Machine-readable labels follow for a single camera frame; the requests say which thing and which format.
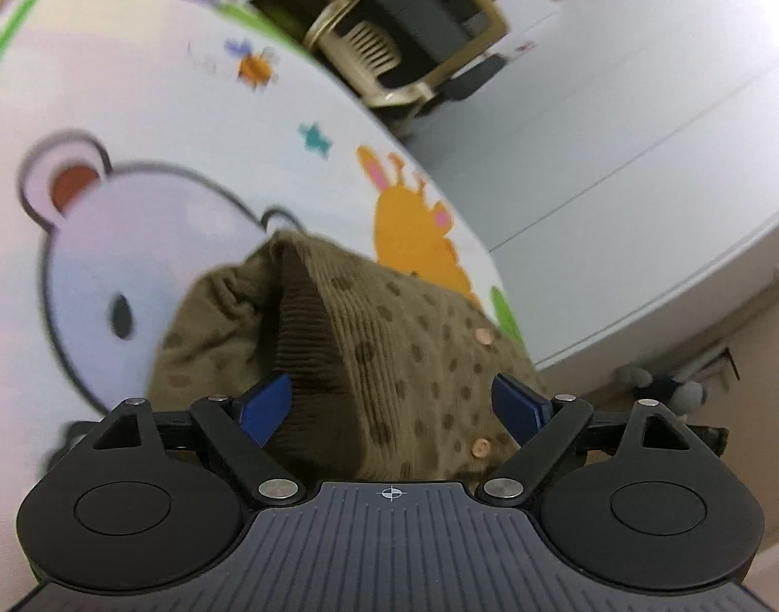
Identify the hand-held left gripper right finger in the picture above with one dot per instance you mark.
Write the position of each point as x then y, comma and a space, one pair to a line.
515, 409

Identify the grey foam floor mat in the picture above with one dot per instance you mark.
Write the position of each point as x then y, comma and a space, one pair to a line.
619, 140

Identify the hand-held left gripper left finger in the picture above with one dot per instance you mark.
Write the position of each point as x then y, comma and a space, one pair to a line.
267, 408

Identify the beige plastic chair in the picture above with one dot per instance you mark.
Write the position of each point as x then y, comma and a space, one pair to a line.
402, 32

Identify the olive dotted knit cardigan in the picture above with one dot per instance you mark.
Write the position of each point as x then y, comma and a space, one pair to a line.
389, 357

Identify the cartoon animal printed play mat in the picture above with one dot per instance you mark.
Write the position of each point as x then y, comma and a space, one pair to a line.
191, 204

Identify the grey plush toy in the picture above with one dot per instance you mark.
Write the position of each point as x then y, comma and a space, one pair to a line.
666, 389

